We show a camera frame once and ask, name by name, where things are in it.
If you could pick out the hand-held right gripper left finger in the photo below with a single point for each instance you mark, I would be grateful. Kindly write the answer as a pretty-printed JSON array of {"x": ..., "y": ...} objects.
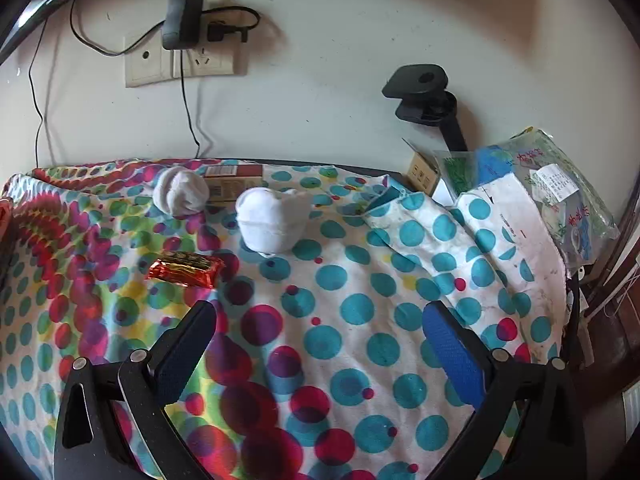
[{"x": 182, "y": 355}]

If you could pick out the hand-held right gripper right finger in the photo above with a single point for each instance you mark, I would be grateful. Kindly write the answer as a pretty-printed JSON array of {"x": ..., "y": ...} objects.
[{"x": 452, "y": 350}]

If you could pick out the red foil snack bar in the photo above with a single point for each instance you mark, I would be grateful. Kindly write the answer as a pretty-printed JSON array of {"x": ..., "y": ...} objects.
[{"x": 185, "y": 269}]

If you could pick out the polka dot cloth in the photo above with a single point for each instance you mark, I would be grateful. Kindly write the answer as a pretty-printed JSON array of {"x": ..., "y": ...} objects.
[{"x": 350, "y": 310}]

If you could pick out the large white rolled sock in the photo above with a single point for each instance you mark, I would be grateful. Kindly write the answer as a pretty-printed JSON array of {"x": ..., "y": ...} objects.
[{"x": 267, "y": 220}]

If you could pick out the small white sock ball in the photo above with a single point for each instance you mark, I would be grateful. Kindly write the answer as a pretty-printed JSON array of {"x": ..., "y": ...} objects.
[{"x": 180, "y": 192}]

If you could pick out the small brown cardboard box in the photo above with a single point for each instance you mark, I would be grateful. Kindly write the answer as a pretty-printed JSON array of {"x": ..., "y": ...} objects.
[{"x": 421, "y": 172}]

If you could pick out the brown cigarette box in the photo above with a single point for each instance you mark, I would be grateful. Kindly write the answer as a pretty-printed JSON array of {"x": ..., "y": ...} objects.
[{"x": 232, "y": 181}]

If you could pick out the clear plastic bag of packets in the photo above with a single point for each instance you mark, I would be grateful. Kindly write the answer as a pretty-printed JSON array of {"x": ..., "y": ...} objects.
[{"x": 550, "y": 190}]

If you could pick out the black power adapter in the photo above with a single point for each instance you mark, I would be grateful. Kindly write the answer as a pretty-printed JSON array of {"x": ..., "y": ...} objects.
[{"x": 181, "y": 20}]

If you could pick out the black clamp mount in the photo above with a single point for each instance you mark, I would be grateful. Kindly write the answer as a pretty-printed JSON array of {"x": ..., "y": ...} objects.
[{"x": 417, "y": 82}]

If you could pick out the white wall socket plate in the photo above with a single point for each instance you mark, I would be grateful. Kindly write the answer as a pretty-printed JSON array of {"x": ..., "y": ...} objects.
[
  {"x": 147, "y": 67},
  {"x": 212, "y": 62}
]

